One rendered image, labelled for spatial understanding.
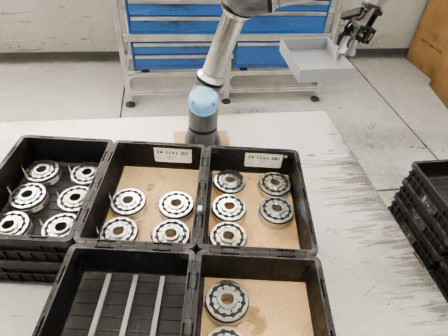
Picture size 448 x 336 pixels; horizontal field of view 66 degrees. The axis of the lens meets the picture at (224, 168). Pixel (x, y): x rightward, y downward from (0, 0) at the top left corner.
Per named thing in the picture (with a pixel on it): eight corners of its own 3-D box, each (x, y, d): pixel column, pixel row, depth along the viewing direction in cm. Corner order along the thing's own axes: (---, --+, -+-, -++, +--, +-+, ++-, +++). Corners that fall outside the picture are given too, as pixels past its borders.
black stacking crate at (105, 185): (121, 167, 119) (115, 141, 112) (205, 171, 120) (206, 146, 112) (83, 268, 90) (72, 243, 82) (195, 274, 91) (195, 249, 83)
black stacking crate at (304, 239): (207, 171, 120) (207, 146, 112) (291, 176, 120) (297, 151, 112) (197, 274, 91) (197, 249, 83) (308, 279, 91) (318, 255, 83)
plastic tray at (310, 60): (279, 50, 142) (281, 39, 139) (325, 49, 144) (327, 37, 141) (298, 83, 123) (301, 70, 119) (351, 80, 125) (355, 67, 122)
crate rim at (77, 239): (115, 145, 113) (115, 139, 111) (206, 150, 113) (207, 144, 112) (73, 248, 84) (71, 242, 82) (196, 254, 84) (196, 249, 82)
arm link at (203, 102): (187, 131, 133) (186, 101, 124) (189, 112, 143) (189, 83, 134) (217, 133, 134) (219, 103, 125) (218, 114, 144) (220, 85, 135)
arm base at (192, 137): (182, 133, 148) (181, 114, 142) (216, 131, 151) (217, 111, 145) (187, 155, 138) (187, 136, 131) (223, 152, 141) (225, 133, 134)
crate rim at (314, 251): (207, 150, 113) (207, 144, 112) (297, 155, 114) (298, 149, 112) (196, 254, 84) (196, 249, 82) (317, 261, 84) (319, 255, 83)
